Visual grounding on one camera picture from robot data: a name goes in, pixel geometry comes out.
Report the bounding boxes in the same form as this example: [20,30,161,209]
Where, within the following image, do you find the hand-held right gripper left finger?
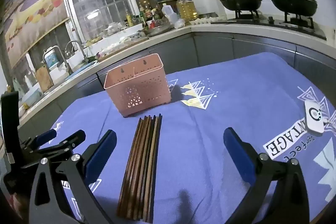
[29,130,117,224]

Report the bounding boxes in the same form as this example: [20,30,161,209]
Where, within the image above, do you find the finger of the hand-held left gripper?
[39,130,86,159]
[22,130,58,153]

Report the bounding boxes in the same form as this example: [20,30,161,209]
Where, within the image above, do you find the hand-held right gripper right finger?
[223,127,310,224]

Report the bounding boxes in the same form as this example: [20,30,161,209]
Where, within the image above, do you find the bundle of wooden chopsticks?
[116,114,162,223]

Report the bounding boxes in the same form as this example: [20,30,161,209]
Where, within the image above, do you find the pink perforated utensil holder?
[104,53,172,118]

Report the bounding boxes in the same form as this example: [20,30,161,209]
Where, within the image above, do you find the person's left forearm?
[8,193,30,224]

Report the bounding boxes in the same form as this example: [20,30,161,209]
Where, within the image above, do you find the bamboo cutting board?
[35,67,54,93]

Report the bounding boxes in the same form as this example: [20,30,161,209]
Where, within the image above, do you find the blue printed tablecloth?
[34,52,336,224]

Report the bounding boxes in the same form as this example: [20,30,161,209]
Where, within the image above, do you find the blue plastic basin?
[65,63,98,81]

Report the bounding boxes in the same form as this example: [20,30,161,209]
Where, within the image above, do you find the white flat tag device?
[304,101,332,136]

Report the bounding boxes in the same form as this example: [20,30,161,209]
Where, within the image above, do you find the white plastic tub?
[105,23,143,41]

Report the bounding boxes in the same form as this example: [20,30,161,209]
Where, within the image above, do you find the grey kitchen counter cabinet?
[16,21,336,135]

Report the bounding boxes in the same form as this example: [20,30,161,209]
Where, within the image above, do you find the steel basin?
[144,24,172,37]

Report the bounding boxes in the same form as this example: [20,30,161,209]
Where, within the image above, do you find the black gas stove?
[211,10,327,41]

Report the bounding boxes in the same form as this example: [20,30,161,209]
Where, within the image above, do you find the white egg tray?
[189,17,219,25]

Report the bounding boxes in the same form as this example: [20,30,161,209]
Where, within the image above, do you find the group of condiment bottles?
[125,0,164,28]

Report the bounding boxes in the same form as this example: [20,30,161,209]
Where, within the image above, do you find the white plastic jug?
[161,3,179,25]

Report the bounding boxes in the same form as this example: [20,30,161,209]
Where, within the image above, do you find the large cooking oil bottle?
[176,0,199,22]

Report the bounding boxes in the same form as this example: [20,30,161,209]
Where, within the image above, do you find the fruit print wall poster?
[3,0,70,67]

